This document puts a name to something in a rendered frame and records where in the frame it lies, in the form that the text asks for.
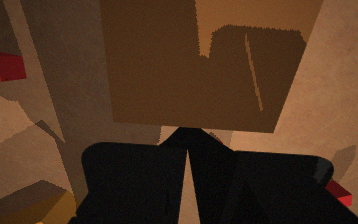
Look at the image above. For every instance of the orange long flat bar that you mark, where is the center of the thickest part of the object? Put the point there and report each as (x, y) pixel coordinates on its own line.
(58, 209)

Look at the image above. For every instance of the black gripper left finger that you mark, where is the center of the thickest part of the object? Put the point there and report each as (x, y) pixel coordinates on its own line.
(140, 165)

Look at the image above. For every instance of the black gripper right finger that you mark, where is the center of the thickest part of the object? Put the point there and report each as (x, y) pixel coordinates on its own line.
(219, 172)

